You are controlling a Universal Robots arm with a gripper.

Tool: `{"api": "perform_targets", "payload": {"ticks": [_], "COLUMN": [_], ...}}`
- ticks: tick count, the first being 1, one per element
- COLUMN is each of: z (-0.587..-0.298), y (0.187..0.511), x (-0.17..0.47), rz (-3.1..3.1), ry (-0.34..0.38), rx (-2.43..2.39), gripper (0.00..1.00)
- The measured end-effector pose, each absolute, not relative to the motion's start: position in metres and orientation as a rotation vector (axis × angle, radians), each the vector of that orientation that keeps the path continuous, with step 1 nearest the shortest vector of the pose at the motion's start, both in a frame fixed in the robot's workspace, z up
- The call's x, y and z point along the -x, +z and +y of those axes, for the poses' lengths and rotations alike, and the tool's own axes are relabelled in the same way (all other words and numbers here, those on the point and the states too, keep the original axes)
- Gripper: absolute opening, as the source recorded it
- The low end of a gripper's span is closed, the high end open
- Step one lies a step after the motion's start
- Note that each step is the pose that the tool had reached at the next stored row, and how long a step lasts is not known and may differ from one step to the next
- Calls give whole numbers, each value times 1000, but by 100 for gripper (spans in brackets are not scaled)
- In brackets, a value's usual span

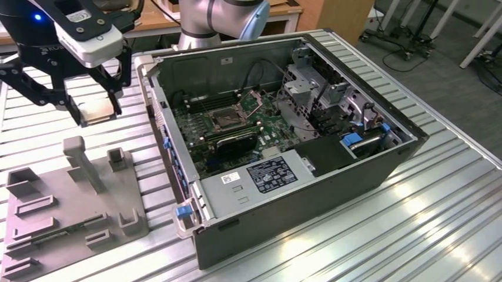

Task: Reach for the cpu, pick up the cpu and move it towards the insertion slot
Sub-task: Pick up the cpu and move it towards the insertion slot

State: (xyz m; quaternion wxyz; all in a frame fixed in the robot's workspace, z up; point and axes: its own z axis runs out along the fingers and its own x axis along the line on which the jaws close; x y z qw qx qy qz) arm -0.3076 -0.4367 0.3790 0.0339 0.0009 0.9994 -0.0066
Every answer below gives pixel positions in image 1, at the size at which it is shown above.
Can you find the black graphics card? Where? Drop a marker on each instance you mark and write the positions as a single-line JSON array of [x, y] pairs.
[[235, 144]]

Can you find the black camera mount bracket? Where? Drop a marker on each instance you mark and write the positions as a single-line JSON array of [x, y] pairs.
[[88, 28]]

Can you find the black wheeled stand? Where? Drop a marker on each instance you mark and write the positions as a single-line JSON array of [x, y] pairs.
[[415, 44]]

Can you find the white table leg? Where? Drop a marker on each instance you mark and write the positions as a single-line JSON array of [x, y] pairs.
[[477, 47]]

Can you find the silver CPU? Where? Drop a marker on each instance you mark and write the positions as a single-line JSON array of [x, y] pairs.
[[96, 110]]

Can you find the wooden desk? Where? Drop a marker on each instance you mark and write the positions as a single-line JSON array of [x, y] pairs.
[[280, 13]]

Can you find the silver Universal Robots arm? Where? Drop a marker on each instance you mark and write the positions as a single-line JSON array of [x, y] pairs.
[[199, 17]]

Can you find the green motherboard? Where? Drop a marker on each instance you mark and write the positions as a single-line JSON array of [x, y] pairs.
[[270, 117]]

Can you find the grey parts rack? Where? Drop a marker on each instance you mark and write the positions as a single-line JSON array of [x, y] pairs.
[[85, 199]]

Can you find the CPU socket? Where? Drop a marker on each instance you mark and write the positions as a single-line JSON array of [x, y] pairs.
[[227, 119]]

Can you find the grey metal drive cage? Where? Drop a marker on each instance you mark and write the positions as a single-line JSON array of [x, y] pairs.
[[302, 88]]

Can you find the white open carton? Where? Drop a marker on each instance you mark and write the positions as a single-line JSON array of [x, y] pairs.
[[168, 11]]

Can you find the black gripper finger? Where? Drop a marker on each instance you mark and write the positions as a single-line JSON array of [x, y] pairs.
[[125, 67], [51, 94]]

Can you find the blue disk carrier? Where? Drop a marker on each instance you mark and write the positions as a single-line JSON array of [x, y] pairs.
[[350, 139]]

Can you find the black RAM slot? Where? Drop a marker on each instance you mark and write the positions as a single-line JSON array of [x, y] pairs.
[[215, 98], [214, 94], [215, 102], [216, 105]]

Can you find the blue slot clip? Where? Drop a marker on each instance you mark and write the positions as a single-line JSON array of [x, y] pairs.
[[166, 143]]

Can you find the green RAM stick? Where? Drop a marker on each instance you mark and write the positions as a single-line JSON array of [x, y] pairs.
[[51, 236]]

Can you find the black open PC case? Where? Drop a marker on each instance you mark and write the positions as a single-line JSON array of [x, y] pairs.
[[294, 211]]

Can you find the grey power supply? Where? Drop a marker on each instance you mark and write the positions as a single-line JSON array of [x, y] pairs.
[[231, 199]]

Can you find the blue case latch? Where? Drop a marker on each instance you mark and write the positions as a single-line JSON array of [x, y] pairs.
[[183, 212]]

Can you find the brown wooden cabinet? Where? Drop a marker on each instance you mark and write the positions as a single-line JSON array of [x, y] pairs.
[[340, 17]]

